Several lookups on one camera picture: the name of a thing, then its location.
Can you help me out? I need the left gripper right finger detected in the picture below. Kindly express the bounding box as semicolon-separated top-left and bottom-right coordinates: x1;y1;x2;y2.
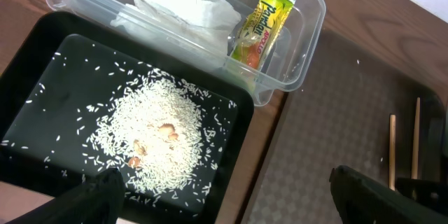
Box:
329;165;447;224

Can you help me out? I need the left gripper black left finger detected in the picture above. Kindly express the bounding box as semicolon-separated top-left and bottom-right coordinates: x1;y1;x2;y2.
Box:
8;168;125;224

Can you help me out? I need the wooden chopstick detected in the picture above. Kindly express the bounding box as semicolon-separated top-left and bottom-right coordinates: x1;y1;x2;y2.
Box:
388;115;396;190
411;97;421;179

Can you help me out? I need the rice food waste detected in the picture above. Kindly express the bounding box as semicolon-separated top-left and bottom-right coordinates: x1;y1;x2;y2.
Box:
0;41;239;214

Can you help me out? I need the green orange snack wrapper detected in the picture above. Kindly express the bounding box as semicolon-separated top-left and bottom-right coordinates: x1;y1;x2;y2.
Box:
230;0;296;70

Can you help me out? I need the white paper napkin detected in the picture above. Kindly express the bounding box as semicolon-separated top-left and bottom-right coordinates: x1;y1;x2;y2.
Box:
126;0;242;55

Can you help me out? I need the clear plastic waste bin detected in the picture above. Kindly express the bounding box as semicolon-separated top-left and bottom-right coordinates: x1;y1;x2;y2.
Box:
47;0;326;106

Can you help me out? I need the brown plastic serving tray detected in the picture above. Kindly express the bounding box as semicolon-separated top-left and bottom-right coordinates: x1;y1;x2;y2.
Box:
244;31;445;223

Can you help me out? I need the black plastic tray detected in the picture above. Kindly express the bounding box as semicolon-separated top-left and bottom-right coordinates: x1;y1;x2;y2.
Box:
1;12;254;223

